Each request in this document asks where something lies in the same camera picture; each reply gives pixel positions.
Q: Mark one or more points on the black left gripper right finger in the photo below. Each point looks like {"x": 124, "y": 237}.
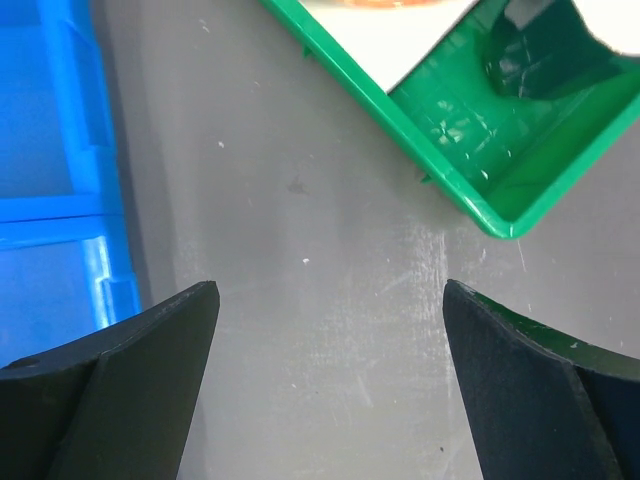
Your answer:
{"x": 540, "y": 403}

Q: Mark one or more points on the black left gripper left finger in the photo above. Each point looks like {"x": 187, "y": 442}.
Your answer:
{"x": 115, "y": 404}

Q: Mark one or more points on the blue plastic bin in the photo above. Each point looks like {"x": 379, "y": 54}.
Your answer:
{"x": 66, "y": 270}

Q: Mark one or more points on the green plastic tray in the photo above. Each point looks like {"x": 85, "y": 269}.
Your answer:
{"x": 504, "y": 161}

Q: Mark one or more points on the white paper sheet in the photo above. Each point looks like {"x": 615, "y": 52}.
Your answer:
{"x": 388, "y": 44}

